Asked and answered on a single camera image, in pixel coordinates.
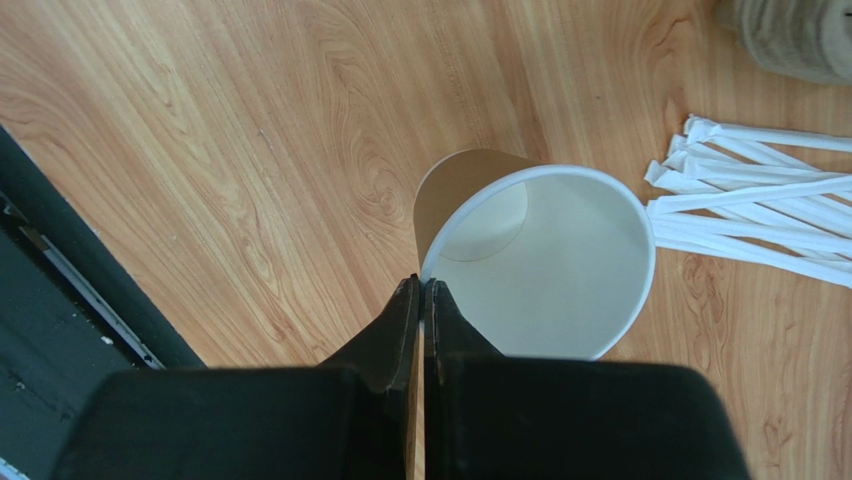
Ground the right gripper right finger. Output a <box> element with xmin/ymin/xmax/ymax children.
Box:
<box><xmin>423</xmin><ymin>279</ymin><xmax>503</xmax><ymax>373</ymax></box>

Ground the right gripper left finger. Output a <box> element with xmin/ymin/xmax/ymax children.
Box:
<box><xmin>320</xmin><ymin>275</ymin><xmax>421</xmax><ymax>393</ymax></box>

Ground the brown paper coffee cup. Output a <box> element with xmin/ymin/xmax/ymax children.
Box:
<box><xmin>413</xmin><ymin>149</ymin><xmax>656</xmax><ymax>360</ymax></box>

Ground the bundle of white wrapped straws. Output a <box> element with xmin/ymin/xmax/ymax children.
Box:
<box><xmin>645</xmin><ymin>116</ymin><xmax>851</xmax><ymax>287</ymax></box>

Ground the grey pulp cup carrier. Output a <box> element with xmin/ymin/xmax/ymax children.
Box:
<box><xmin>714</xmin><ymin>0</ymin><xmax>851</xmax><ymax>86</ymax></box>

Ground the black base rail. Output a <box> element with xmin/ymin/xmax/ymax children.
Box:
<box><xmin>1</xmin><ymin>133</ymin><xmax>201</xmax><ymax>479</ymax></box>

